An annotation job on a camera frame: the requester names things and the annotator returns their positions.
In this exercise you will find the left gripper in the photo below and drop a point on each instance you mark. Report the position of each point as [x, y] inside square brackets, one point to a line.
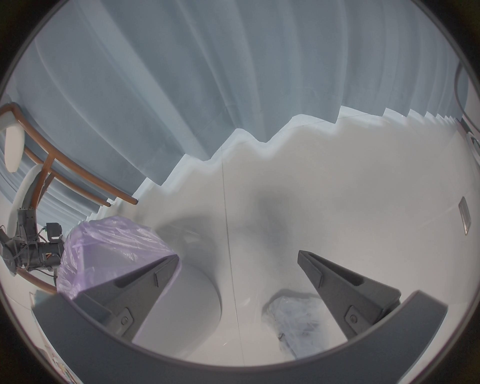
[50, 255]

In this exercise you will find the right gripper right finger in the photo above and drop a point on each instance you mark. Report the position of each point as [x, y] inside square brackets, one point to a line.
[337, 296]

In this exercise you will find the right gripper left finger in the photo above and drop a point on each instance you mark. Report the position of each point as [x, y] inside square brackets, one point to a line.
[138, 296]

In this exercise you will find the purple plastic bag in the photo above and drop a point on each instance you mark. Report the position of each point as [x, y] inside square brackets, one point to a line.
[112, 243]

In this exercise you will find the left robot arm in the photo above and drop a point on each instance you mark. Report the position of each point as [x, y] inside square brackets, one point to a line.
[28, 221]

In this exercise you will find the white trash bin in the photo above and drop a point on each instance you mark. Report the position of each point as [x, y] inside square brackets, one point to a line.
[187, 307]

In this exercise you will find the crumpled clear printed wrapper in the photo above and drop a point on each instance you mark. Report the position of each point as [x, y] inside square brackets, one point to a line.
[296, 326]

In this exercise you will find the white cushioned wooden chair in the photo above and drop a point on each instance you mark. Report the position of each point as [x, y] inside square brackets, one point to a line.
[14, 148]

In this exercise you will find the pale blue curtain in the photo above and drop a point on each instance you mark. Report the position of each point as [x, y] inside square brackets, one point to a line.
[225, 75]

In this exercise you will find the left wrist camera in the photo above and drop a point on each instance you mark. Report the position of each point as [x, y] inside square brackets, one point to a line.
[53, 231]

